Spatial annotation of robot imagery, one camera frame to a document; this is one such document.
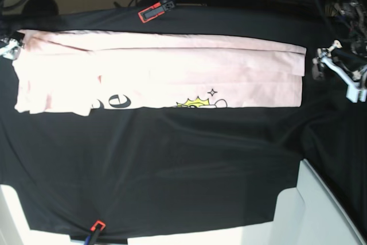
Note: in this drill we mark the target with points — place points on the red blue front clamp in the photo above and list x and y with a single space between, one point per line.
95 232

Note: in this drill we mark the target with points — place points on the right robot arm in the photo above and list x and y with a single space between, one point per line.
5 31

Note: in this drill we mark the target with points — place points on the red black clamp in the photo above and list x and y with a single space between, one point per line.
155 11

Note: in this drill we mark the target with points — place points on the pink T-shirt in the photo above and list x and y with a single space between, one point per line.
81 70

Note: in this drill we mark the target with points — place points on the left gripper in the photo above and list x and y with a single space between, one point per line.
342 62

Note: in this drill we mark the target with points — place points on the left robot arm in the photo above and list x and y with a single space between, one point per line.
346 20

